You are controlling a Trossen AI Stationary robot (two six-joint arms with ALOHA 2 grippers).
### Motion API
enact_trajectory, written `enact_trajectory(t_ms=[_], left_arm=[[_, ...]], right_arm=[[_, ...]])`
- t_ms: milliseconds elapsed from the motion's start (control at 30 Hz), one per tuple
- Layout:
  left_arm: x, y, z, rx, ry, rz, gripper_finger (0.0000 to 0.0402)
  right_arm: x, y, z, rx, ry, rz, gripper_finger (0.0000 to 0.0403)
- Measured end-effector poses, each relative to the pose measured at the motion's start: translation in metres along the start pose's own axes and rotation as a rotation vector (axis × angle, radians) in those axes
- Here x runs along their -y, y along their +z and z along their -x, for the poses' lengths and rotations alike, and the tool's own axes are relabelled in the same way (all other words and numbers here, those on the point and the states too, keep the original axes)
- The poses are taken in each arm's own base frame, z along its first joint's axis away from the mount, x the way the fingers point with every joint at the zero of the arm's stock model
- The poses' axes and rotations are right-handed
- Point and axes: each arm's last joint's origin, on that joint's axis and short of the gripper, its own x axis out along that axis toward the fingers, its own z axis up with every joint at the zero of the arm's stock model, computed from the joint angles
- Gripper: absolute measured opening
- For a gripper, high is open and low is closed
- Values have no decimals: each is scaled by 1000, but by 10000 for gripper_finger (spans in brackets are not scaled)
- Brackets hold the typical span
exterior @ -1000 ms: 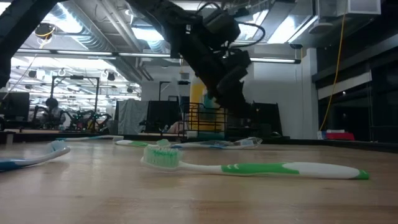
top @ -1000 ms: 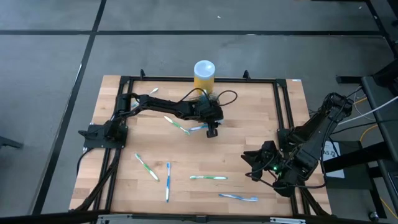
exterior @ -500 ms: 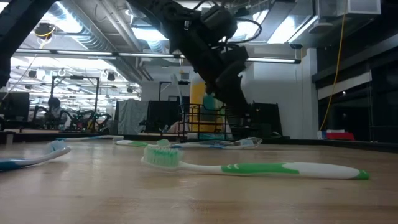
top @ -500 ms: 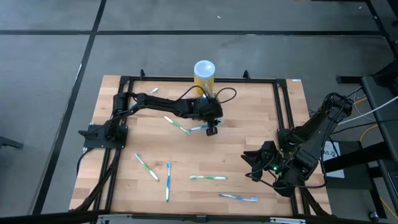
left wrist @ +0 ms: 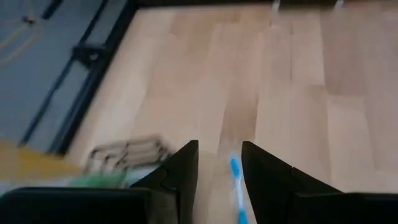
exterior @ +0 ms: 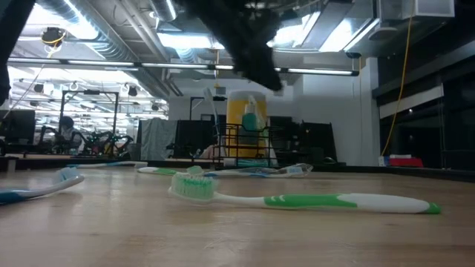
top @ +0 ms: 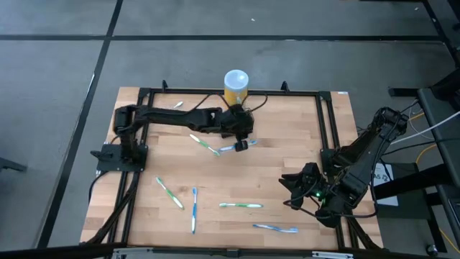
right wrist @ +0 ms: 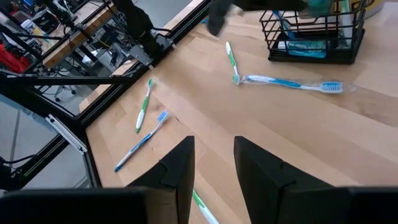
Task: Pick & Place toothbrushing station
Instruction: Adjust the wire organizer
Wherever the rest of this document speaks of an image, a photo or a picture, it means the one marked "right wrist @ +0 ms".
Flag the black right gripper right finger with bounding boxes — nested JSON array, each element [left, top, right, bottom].
[[233, 135, 398, 224]]

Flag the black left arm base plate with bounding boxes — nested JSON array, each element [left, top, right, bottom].
[[127, 32, 175, 67]]

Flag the yellow jar with white lid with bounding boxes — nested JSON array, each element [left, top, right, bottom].
[[363, 0, 386, 12]]

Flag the office chair base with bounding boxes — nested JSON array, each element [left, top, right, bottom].
[[42, 83, 78, 103]]

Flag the teal bottle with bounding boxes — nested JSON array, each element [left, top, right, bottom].
[[307, 0, 334, 18]]

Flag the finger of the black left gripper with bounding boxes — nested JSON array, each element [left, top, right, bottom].
[[206, 0, 234, 37]]

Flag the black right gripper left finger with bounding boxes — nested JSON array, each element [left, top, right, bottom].
[[0, 135, 196, 224]]

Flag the blue toothbrush in clear wrapper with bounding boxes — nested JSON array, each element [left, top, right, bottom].
[[241, 73, 357, 95]]

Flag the wooden neighbour table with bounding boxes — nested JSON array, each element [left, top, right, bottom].
[[42, 0, 119, 69]]

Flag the white tube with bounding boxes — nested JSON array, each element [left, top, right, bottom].
[[338, 0, 355, 47]]

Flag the green white toothbrush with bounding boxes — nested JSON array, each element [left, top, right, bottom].
[[224, 41, 242, 85], [192, 189, 220, 224], [135, 77, 155, 134]]

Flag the red cloth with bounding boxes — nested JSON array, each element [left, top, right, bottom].
[[0, 43, 32, 74]]

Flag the black wire basket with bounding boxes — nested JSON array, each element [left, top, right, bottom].
[[259, 0, 368, 65]]

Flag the teal blue pack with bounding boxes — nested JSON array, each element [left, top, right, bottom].
[[278, 40, 327, 59]]

